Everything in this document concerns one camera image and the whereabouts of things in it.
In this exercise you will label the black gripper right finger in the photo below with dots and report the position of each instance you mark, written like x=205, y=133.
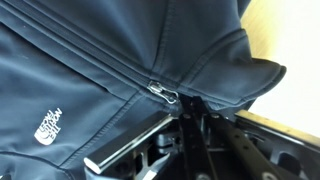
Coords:
x=195, y=140

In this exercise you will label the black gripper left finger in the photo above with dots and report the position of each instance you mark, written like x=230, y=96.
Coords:
x=130, y=141

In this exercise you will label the silver zipper slider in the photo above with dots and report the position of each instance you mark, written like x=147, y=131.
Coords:
x=163, y=92

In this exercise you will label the black zip jacket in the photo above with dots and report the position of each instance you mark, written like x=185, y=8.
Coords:
x=83, y=66

